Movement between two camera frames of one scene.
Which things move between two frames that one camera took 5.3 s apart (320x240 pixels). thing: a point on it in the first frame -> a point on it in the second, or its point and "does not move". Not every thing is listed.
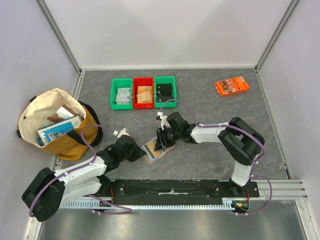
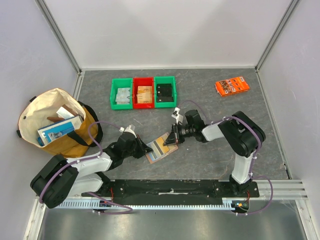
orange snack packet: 231,86 does not move
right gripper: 161,139 -> 176,133
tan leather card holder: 152,155 does not move
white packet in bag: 62,112 does not move
